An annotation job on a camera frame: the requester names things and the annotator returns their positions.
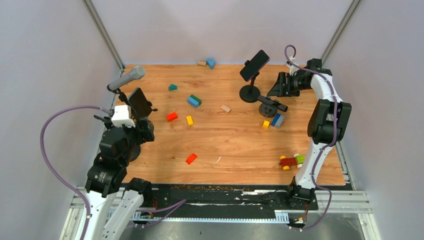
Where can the yellow wooden block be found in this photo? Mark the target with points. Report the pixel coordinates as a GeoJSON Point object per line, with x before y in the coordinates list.
{"type": "Point", "coordinates": [189, 120]}

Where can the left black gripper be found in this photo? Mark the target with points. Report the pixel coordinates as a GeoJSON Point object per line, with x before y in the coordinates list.
{"type": "Point", "coordinates": [144, 135]}

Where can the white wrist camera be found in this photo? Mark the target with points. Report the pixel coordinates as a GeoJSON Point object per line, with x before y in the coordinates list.
{"type": "Point", "coordinates": [122, 117]}
{"type": "Point", "coordinates": [291, 63]}

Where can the black microphone tripod stand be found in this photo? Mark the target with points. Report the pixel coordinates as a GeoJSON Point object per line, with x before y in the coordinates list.
{"type": "Point", "coordinates": [122, 96]}

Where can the blue grey lego brick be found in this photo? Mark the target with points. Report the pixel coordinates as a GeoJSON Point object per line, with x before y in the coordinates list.
{"type": "Point", "coordinates": [277, 120]}

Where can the tan wooden cylinder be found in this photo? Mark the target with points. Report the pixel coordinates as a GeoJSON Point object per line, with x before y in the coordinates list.
{"type": "Point", "coordinates": [201, 63]}

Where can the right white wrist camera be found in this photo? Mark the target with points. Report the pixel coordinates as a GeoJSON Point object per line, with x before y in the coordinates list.
{"type": "Point", "coordinates": [291, 63]}

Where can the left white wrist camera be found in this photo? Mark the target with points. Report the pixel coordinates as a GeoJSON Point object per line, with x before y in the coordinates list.
{"type": "Point", "coordinates": [122, 117]}

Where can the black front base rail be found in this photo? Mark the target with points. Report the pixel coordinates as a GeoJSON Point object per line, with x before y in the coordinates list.
{"type": "Point", "coordinates": [211, 201]}

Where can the small yellow cube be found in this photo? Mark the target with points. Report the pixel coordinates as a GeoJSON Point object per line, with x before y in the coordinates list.
{"type": "Point", "coordinates": [266, 124]}

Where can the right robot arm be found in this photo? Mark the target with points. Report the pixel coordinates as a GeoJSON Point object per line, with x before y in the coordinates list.
{"type": "Point", "coordinates": [326, 126]}

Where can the red lego toy car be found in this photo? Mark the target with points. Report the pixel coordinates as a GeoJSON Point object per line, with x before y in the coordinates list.
{"type": "Point", "coordinates": [287, 162]}

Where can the purple-edged phone on pole stand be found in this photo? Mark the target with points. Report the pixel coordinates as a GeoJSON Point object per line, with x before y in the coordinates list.
{"type": "Point", "coordinates": [253, 66]}

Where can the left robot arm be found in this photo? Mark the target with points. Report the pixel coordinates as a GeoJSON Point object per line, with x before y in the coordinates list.
{"type": "Point", "coordinates": [119, 146]}

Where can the black round pole stand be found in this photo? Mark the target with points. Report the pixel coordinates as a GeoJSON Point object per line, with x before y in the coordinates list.
{"type": "Point", "coordinates": [250, 93]}

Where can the blue triangular block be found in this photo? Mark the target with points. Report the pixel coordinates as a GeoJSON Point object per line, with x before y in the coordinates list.
{"type": "Point", "coordinates": [210, 63]}

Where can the blue green lego brick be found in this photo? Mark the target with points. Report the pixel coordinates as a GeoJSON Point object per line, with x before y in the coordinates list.
{"type": "Point", "coordinates": [194, 101]}

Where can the orange red block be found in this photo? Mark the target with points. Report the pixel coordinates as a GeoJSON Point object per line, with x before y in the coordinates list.
{"type": "Point", "coordinates": [191, 158]}

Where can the beige wooden block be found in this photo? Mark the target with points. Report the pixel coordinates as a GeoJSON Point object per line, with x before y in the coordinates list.
{"type": "Point", "coordinates": [226, 108]}

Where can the black phone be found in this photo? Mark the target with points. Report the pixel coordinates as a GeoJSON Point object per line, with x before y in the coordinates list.
{"type": "Point", "coordinates": [139, 103]}
{"type": "Point", "coordinates": [266, 101]}

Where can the red wooden block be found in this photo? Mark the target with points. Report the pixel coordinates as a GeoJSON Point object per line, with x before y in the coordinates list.
{"type": "Point", "coordinates": [171, 116]}

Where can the grey microphone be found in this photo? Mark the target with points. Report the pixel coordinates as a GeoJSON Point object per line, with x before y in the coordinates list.
{"type": "Point", "coordinates": [135, 73]}

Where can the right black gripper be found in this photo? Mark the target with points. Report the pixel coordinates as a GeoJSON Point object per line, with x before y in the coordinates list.
{"type": "Point", "coordinates": [278, 90]}

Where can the teal triangular block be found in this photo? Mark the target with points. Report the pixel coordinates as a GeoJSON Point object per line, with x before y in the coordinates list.
{"type": "Point", "coordinates": [172, 87]}

